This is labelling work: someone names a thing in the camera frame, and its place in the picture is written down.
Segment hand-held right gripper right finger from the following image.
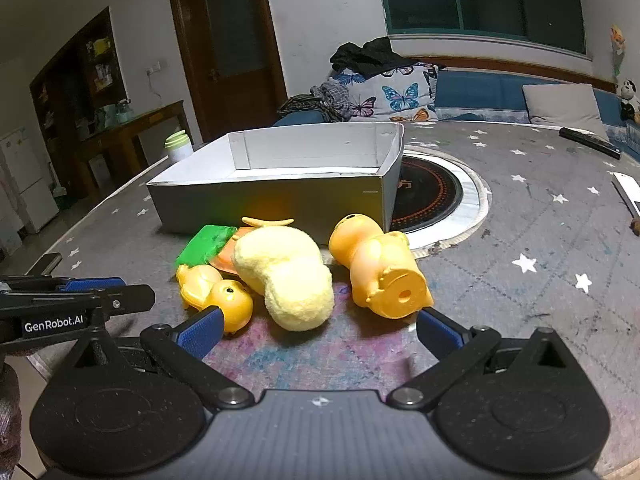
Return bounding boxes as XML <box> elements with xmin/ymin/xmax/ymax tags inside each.
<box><xmin>387</xmin><ymin>307</ymin><xmax>576</xmax><ymax>411</ymax></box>

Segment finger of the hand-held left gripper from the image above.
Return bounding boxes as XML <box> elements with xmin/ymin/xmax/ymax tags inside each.
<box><xmin>60</xmin><ymin>284</ymin><xmax>156</xmax><ymax>313</ymax></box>
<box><xmin>0</xmin><ymin>275</ymin><xmax>126</xmax><ymax>295</ymax></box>

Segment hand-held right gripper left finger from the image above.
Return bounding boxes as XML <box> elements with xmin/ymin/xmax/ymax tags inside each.
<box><xmin>65</xmin><ymin>305</ymin><xmax>256</xmax><ymax>411</ymax></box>

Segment small yellow rubber duck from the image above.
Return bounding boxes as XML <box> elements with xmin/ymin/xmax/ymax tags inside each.
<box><xmin>176</xmin><ymin>264</ymin><xmax>254</xmax><ymax>333</ymax></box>

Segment orange block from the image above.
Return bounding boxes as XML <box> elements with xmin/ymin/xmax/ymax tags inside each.
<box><xmin>210</xmin><ymin>227</ymin><xmax>251</xmax><ymax>276</ymax></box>

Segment green block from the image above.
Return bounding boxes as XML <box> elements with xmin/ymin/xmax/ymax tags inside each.
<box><xmin>175</xmin><ymin>225</ymin><xmax>238</xmax><ymax>267</ymax></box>

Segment large orange rubber duck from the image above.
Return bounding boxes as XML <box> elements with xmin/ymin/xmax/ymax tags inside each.
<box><xmin>327</xmin><ymin>213</ymin><xmax>435</xmax><ymax>320</ymax></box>

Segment yellow plush duck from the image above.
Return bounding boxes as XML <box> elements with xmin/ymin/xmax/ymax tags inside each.
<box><xmin>231</xmin><ymin>216</ymin><xmax>335</xmax><ymax>332</ymax></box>

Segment white cardboard box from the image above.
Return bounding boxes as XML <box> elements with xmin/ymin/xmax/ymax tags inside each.
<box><xmin>146</xmin><ymin>122</ymin><xmax>405</xmax><ymax>235</ymax></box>

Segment grey star-print tablecloth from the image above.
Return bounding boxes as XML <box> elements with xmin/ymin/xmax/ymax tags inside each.
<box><xmin>25</xmin><ymin>120</ymin><xmax>640</xmax><ymax>476</ymax></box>

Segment white refrigerator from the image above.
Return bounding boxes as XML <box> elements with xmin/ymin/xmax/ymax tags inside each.
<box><xmin>0</xmin><ymin>127</ymin><xmax>58</xmax><ymax>233</ymax></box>

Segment round black induction cooktop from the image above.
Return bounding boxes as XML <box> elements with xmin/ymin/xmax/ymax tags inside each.
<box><xmin>387</xmin><ymin>144</ymin><xmax>493</xmax><ymax>253</ymax></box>

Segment dark wooden sideboard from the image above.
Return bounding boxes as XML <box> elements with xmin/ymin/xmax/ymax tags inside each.
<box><xmin>75</xmin><ymin>101</ymin><xmax>193</xmax><ymax>196</ymax></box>

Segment white jar with green lid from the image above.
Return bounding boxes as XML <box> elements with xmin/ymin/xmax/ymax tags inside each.
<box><xmin>165</xmin><ymin>130</ymin><xmax>193</xmax><ymax>163</ymax></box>

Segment dark wooden bookshelf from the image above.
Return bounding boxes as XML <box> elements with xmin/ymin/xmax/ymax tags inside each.
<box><xmin>29</xmin><ymin>6</ymin><xmax>133</xmax><ymax>181</ymax></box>

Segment white remote control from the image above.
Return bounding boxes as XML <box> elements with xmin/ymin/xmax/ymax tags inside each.
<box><xmin>611</xmin><ymin>171</ymin><xmax>640</xmax><ymax>218</ymax></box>

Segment black remote control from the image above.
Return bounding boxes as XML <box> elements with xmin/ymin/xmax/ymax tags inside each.
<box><xmin>558</xmin><ymin>126</ymin><xmax>622</xmax><ymax>161</ymax></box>

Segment butterfly print pillow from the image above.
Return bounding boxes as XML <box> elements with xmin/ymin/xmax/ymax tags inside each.
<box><xmin>327</xmin><ymin>62</ymin><xmax>441</xmax><ymax>122</ymax></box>

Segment blue sofa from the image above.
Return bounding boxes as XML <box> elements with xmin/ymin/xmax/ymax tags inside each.
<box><xmin>272</xmin><ymin>67</ymin><xmax>640</xmax><ymax>161</ymax></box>

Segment grey pillow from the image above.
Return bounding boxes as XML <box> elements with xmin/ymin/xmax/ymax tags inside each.
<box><xmin>521</xmin><ymin>83</ymin><xmax>611</xmax><ymax>142</ymax></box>

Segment grey plaid clothes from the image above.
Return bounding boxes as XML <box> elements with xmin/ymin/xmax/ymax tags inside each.
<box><xmin>276</xmin><ymin>82</ymin><xmax>356</xmax><ymax>122</ymax></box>

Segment brown wooden door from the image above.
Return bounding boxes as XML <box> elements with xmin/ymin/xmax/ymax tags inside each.
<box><xmin>165</xmin><ymin>0</ymin><xmax>288</xmax><ymax>143</ymax></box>

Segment black clothes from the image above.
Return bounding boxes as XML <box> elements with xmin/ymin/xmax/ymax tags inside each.
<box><xmin>330</xmin><ymin>36</ymin><xmax>446</xmax><ymax>80</ymax></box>

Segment panda plush toy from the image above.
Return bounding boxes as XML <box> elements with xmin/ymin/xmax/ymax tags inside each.
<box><xmin>615</xmin><ymin>78</ymin><xmax>640</xmax><ymax>123</ymax></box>

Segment dark green-framed window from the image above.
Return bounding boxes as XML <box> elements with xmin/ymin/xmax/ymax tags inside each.
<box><xmin>372</xmin><ymin>0</ymin><xmax>588</xmax><ymax>56</ymax></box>

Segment colourful wall decoration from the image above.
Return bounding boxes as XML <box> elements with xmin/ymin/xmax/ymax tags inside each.
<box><xmin>608</xmin><ymin>23</ymin><xmax>627</xmax><ymax>81</ymax></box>

